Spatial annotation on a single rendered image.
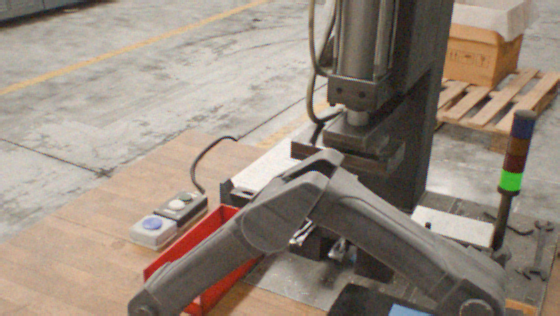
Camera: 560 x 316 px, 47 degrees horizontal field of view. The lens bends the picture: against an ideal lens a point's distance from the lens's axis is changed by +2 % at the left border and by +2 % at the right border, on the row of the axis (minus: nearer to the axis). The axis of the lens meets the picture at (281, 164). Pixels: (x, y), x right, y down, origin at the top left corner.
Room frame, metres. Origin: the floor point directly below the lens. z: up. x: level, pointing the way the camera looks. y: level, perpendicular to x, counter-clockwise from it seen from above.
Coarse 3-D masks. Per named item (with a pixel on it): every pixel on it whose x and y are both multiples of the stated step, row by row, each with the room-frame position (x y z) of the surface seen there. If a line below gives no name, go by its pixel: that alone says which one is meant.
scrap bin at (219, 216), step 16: (224, 208) 1.10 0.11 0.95; (208, 224) 1.05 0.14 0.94; (192, 240) 1.00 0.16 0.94; (160, 256) 0.92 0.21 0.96; (176, 256) 0.96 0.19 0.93; (144, 272) 0.88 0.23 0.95; (240, 272) 0.94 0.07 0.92; (224, 288) 0.89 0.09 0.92; (192, 304) 0.84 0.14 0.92; (208, 304) 0.84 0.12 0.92
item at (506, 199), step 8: (520, 112) 1.04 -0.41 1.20; (528, 112) 1.04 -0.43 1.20; (504, 192) 1.03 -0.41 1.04; (512, 192) 1.03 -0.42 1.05; (504, 200) 1.04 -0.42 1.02; (512, 200) 1.04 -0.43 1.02; (504, 208) 1.04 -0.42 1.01; (504, 216) 1.04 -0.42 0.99; (496, 224) 1.04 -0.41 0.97; (504, 224) 1.04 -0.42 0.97; (496, 232) 1.04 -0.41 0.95; (504, 232) 1.04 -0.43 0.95; (496, 240) 1.04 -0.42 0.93; (496, 248) 1.04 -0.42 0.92
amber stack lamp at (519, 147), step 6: (510, 138) 1.04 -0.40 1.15; (516, 138) 1.03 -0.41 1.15; (522, 138) 1.03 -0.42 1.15; (528, 138) 1.03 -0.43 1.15; (510, 144) 1.04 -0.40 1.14; (516, 144) 1.03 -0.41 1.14; (522, 144) 1.03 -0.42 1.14; (528, 144) 1.03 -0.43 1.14; (510, 150) 1.04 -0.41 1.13; (516, 150) 1.03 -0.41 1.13; (522, 150) 1.03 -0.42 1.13; (528, 150) 1.03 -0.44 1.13; (522, 156) 1.03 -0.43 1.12
